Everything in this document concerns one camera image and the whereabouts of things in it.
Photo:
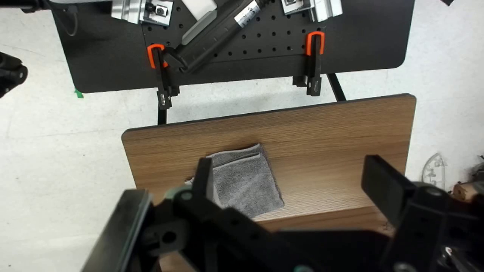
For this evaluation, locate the orange black clamp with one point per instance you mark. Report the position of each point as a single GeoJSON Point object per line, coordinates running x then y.
{"type": "Point", "coordinates": [166, 87]}
{"type": "Point", "coordinates": [314, 52]}

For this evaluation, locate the black object at left edge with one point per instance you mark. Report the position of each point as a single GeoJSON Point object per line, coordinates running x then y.
{"type": "Point", "coordinates": [13, 73]}

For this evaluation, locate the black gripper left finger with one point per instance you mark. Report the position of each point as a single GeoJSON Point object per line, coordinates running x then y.
{"type": "Point", "coordinates": [202, 181]}

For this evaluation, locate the brown object at right edge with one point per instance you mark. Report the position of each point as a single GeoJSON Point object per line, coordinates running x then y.
{"type": "Point", "coordinates": [470, 191]}

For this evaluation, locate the grey towel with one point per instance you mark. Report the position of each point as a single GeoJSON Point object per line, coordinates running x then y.
{"type": "Point", "coordinates": [244, 181]}

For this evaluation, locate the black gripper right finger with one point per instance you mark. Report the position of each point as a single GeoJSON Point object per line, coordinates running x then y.
{"type": "Point", "coordinates": [387, 188]}

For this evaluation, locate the right orange black clamp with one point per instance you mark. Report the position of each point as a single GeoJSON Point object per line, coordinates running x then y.
{"type": "Point", "coordinates": [314, 52]}

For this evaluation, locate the left orange black clamp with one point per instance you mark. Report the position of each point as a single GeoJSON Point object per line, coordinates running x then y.
{"type": "Point", "coordinates": [166, 87]}

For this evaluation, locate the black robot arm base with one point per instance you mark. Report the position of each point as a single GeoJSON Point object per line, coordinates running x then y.
{"type": "Point", "coordinates": [229, 21]}

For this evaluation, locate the black perforated mounting board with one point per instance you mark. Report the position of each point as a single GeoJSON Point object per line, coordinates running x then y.
{"type": "Point", "coordinates": [108, 55]}

